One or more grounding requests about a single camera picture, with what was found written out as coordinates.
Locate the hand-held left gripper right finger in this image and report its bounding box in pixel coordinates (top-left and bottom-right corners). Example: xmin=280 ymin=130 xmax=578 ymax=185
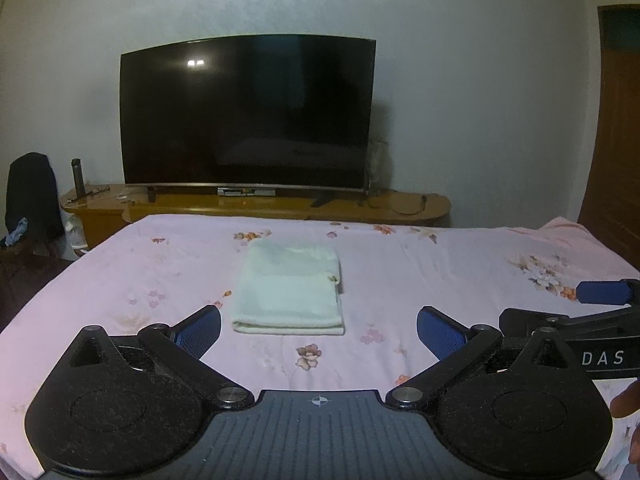
xmin=385 ymin=305 xmax=577 ymax=411

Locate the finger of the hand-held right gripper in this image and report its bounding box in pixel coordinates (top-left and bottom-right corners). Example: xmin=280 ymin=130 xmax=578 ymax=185
xmin=575 ymin=279 xmax=640 ymax=307
xmin=499 ymin=307 xmax=640 ymax=342

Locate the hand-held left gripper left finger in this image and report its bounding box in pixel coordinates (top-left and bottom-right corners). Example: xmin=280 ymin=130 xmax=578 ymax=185
xmin=62 ymin=305 xmax=256 ymax=411

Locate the white knit garment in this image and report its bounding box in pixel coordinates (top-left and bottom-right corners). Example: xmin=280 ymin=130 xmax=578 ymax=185
xmin=231 ymin=237 xmax=347 ymax=336

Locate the person's right hand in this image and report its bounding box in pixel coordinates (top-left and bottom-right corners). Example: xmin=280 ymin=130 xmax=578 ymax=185
xmin=611 ymin=379 xmax=640 ymax=467

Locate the pink floral bed sheet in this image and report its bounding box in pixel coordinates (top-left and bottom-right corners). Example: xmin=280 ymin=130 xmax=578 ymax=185
xmin=0 ymin=214 xmax=640 ymax=480

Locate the wooden television stand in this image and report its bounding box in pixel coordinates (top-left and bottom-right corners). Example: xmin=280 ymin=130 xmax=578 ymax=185
xmin=60 ymin=182 xmax=452 ymax=252

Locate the silver set-top box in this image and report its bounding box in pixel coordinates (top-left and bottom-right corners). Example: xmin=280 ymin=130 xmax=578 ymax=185
xmin=217 ymin=186 xmax=277 ymax=197

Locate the white plastic bag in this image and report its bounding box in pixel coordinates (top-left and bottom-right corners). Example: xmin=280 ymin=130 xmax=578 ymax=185
xmin=64 ymin=214 xmax=90 ymax=252

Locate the brown wooden door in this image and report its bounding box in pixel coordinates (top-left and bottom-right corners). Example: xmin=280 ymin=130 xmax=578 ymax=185
xmin=577 ymin=4 xmax=640 ymax=262

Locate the clear glass container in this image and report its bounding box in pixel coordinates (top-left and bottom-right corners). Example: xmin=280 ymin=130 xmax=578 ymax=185
xmin=367 ymin=139 xmax=392 ymax=194

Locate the blue cloth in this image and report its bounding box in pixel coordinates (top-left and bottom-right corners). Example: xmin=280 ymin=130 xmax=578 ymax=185
xmin=1 ymin=217 xmax=29 ymax=249

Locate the black bag on chair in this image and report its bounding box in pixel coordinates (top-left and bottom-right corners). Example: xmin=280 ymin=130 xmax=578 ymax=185
xmin=0 ymin=152 xmax=67 ymax=262

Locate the black flat television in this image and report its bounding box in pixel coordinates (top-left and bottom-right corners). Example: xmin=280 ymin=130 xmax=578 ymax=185
xmin=119 ymin=35 xmax=378 ymax=209

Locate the black cable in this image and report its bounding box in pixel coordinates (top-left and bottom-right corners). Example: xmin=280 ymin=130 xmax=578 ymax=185
xmin=367 ymin=192 xmax=429 ymax=215

